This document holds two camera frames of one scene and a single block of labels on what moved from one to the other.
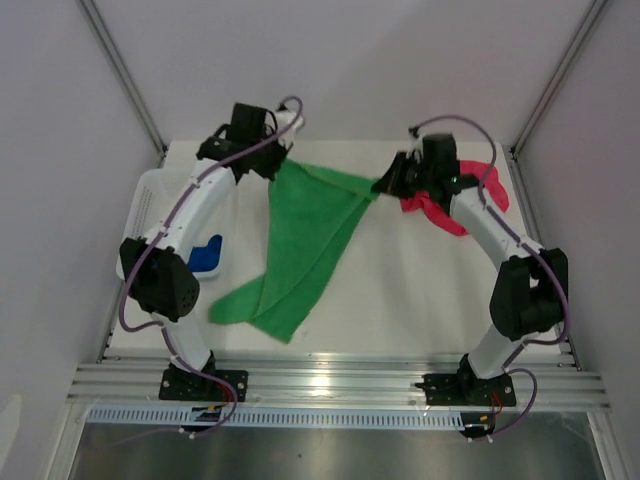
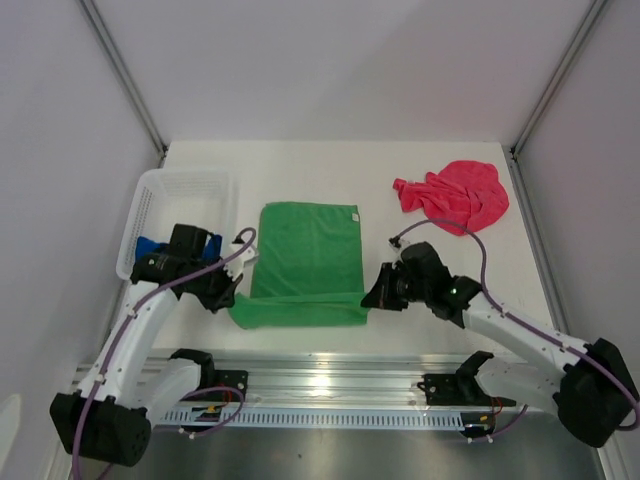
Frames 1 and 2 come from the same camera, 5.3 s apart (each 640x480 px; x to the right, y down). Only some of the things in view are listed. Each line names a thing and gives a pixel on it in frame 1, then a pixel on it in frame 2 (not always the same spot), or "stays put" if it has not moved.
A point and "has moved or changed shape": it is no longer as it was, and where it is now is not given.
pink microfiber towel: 439,215 stays put
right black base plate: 455,389 stays put
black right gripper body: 409,176 → 397,288
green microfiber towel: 312,214 has moved or changed shape
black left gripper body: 269,159 → 211,287
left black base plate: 184,385 stays put
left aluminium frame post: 124,76 stays put
